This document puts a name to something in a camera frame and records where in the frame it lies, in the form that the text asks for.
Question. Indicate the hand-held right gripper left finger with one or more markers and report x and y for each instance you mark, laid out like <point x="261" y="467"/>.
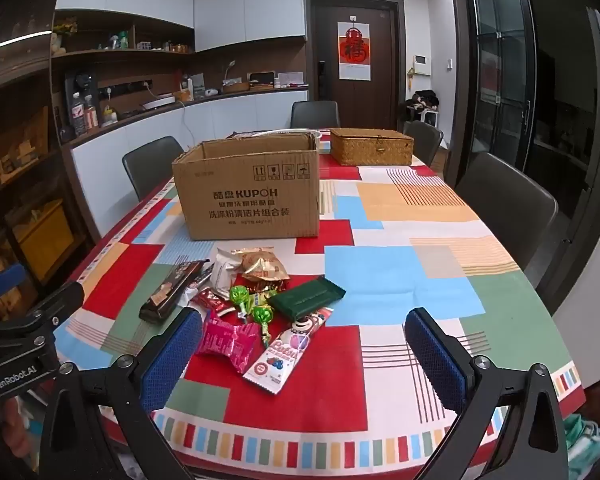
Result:
<point x="172" y="355"/>

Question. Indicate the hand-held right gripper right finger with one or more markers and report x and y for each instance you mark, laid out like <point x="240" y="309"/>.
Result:
<point x="435" y="360"/>

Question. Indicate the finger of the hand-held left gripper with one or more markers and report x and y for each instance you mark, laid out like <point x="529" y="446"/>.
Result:
<point x="2" y="280"/>
<point x="50" y="305"/>

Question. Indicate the white snack packet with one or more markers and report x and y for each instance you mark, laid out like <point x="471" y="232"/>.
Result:
<point x="225" y="267"/>

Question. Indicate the gold biscuit packet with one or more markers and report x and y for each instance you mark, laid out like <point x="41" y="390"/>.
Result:
<point x="262" y="265"/>

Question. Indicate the brown cardboard box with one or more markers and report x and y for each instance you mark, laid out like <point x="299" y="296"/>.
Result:
<point x="240" y="200"/>

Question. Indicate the person's left hand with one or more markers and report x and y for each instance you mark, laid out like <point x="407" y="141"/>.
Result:
<point x="15" y="430"/>

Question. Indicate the yellow storage box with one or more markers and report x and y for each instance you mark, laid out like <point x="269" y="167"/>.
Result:
<point x="45" y="240"/>

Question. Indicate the dark brown biscuit packet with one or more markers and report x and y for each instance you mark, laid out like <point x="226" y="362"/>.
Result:
<point x="170" y="290"/>

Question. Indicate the small red snack packet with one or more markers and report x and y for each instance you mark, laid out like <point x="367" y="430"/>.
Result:
<point x="207" y="300"/>

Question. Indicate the green lollipop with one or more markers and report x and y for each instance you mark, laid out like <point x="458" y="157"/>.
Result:
<point x="239" y="295"/>
<point x="261" y="316"/>

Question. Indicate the long white pink candy packet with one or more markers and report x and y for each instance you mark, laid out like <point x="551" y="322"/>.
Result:
<point x="280" y="355"/>

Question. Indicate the yellow green candy packet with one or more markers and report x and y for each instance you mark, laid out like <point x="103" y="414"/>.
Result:
<point x="267" y="290"/>

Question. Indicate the glass display cabinet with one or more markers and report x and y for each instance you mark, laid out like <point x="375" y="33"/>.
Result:
<point x="20" y="160"/>

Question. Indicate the dark green snack packet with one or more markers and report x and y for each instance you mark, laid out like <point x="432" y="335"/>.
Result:
<point x="305" y="299"/>

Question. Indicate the grey dining chair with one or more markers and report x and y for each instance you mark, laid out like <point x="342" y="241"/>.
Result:
<point x="505" y="205"/>
<point x="315" y="115"/>
<point x="152" y="165"/>
<point x="425" y="142"/>

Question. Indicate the teal cloth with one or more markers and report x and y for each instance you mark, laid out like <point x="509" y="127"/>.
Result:
<point x="585" y="445"/>

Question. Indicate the clear water bottle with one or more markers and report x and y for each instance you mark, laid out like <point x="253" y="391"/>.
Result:
<point x="78" y="117"/>

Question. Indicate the pink drink bottle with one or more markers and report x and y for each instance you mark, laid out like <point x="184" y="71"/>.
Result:
<point x="91" y="112"/>

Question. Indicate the black coffee machine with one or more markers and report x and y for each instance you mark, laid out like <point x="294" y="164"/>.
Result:
<point x="77" y="82"/>

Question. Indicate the woven lidded basket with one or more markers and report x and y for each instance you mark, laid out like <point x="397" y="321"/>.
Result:
<point x="370" y="147"/>

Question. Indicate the white counter cabinets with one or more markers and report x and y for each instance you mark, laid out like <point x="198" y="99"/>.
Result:
<point x="220" y="120"/>

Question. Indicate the white shoe rack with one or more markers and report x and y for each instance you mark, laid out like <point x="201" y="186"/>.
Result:
<point x="430" y="119"/>

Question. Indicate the dark clothes pile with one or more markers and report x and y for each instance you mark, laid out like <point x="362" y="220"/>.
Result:
<point x="426" y="99"/>

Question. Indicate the yellow flower bunch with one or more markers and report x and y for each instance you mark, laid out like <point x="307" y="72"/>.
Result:
<point x="65" y="26"/>

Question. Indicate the woven counter tray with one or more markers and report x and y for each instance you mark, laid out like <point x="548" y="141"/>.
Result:
<point x="237" y="87"/>

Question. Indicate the black framed tablet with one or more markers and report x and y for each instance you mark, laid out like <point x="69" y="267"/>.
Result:
<point x="261" y="80"/>

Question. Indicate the white desk lamp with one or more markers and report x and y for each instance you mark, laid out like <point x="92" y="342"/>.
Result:
<point x="230" y="67"/>

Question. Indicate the white intercom panel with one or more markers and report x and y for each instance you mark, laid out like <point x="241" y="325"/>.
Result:
<point x="420" y="65"/>

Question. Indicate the white desk card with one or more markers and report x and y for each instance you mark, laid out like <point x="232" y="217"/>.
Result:
<point x="291" y="78"/>

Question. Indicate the dark brown door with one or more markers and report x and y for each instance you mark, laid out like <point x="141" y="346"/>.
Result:
<point x="380" y="60"/>

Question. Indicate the black framed glass door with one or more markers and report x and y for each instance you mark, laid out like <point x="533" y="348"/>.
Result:
<point x="500" y="60"/>

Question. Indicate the white upper cabinets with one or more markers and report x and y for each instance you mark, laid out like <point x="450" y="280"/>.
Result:
<point x="180" y="0"/>

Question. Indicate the red white wall calendar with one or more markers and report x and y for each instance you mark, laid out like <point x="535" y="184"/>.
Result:
<point x="354" y="50"/>

